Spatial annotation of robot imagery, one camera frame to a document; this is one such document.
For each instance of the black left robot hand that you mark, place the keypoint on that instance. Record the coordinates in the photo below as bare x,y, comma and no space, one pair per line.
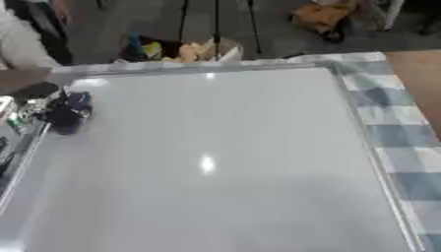
67,112

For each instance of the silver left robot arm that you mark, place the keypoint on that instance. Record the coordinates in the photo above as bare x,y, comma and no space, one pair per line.
22,113

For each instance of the person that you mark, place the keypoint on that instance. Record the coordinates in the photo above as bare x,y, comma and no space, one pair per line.
26,39

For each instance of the box of assorted toys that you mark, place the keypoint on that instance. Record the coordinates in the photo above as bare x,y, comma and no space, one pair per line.
181,50

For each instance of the black tripod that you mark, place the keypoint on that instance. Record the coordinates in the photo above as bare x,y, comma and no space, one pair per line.
217,23

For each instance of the orange bag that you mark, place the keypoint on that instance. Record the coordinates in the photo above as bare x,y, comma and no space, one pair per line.
324,17

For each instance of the white whiteboard with metal frame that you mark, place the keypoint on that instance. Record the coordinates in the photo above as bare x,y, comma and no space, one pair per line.
207,157

